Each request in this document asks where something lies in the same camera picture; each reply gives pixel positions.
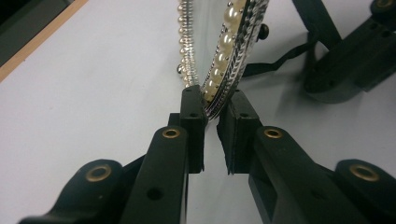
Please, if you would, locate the oval pearl-framed mirror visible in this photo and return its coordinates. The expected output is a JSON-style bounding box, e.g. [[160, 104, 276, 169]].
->
[[175, 0, 344, 121]]

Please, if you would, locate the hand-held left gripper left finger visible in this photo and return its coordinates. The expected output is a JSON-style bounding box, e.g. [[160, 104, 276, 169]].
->
[[120, 85, 209, 224]]

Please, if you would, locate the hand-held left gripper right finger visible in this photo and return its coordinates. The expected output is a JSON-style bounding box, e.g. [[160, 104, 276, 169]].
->
[[216, 89, 372, 224]]

